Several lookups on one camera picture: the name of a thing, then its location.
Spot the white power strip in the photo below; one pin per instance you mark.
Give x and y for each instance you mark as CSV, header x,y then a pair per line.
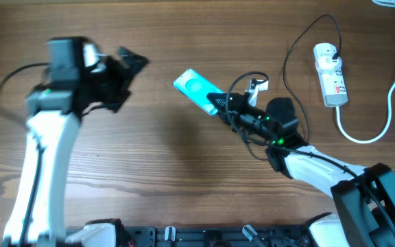
x,y
333,87

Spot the white charger plug adapter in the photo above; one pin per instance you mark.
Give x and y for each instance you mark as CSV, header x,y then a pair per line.
x,y
326,64

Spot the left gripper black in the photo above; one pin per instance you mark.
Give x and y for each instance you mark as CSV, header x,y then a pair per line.
x,y
116,79

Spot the blue Galaxy smartphone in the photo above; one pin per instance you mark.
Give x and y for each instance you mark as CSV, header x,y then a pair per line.
x,y
196,88

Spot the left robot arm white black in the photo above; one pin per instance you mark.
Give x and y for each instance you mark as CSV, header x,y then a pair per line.
x,y
79,78

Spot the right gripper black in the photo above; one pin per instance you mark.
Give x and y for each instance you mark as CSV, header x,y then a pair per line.
x,y
234,107

